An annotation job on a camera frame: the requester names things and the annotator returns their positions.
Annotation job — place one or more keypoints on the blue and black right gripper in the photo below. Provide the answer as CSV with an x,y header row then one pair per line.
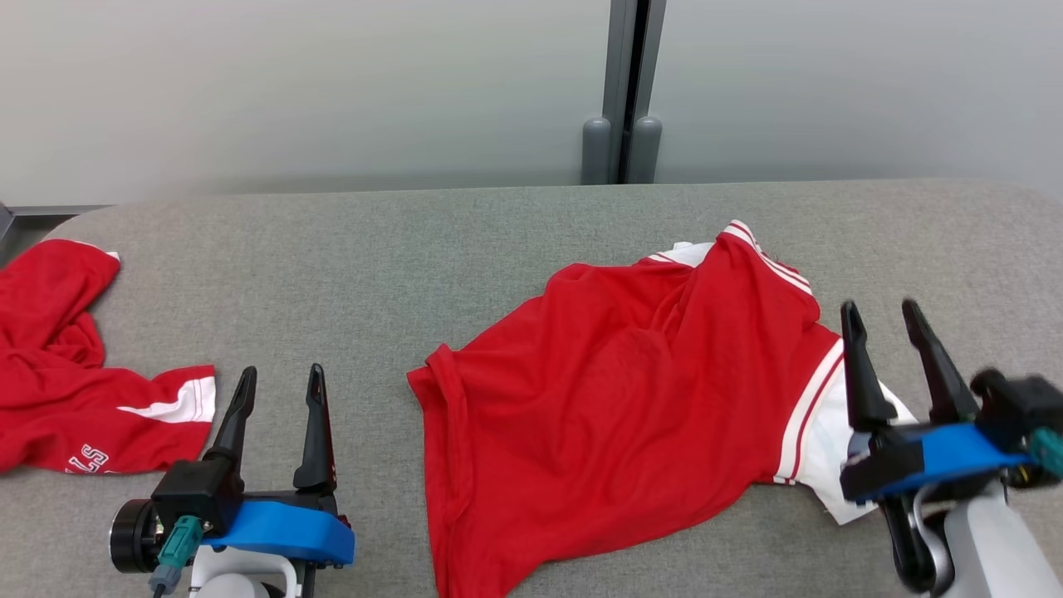
x,y
938,457

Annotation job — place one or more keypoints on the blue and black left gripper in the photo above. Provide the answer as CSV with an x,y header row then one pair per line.
x,y
282,531

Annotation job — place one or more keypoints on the red shorts with white stripe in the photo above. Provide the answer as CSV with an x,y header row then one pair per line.
x,y
50,390

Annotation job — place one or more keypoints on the red Bulls basketball jersey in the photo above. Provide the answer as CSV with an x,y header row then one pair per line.
x,y
623,399

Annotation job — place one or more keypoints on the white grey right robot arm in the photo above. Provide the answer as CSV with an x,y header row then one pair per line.
x,y
988,548

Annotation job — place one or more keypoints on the grey metal baseboard strip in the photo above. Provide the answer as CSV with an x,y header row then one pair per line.
x,y
58,210

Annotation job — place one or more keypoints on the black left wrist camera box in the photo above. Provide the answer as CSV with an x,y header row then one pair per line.
x,y
195,494

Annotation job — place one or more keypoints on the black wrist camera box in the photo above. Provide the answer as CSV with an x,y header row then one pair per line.
x,y
1021,399
195,494

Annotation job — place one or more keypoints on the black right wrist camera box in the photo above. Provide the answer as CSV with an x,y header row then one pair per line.
x,y
1021,399

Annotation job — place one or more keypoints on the grey cylindrical post foot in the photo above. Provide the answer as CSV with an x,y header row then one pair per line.
x,y
596,154
645,154

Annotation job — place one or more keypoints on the grey metal partition post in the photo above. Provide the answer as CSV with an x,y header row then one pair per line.
x,y
619,58

